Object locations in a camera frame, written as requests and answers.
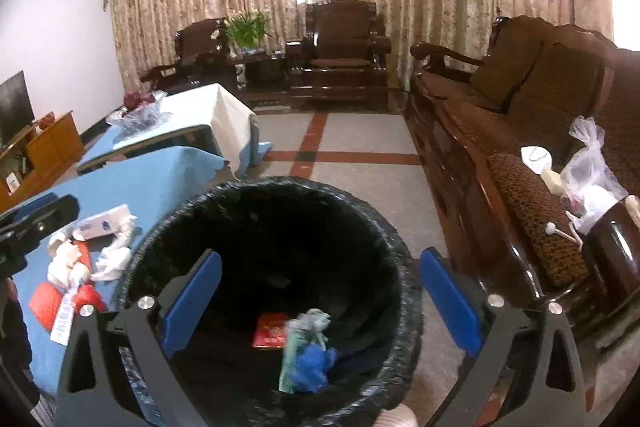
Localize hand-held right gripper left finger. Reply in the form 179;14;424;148
56;250;223;427

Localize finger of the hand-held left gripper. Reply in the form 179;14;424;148
0;193;60;222
0;195;81;259

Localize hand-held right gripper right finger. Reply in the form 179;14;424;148
419;248;587;427

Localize white blue cardboard box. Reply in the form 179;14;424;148
72;204;132;242

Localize black trash bin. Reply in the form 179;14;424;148
112;176;426;427

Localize white red crumpled wrapper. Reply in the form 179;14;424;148
47;232;93;287

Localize wooden television cabinet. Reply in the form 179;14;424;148
0;111;85;212

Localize crumpled white tissue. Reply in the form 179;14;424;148
92;216;138;282

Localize red paper packet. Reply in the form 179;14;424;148
252;313;291;350

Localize red mesh wrapper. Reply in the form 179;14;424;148
75;284;108;315

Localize black television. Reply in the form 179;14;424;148
0;71;36;148

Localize crumpled grey green paper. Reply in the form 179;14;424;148
279;308;333;394

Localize brown patterned seat cushion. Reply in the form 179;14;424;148
487;153;589;289

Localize glass fruit bowl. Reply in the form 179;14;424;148
106;91;168;134

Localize crumpled blue glove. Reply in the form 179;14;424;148
292;344;338;394

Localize clear plastic bag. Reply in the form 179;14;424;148
560;116;629;234

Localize blue white tablecloth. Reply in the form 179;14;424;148
77;83;275;180

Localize dark wooden armchair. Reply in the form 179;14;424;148
285;0;392;102
141;18;237;95

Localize dark wooden sofa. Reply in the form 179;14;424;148
404;16;640;350

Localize dark wooden side table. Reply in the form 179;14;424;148
235;48;289;96

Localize green potted plant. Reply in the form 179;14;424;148
212;9;273;50

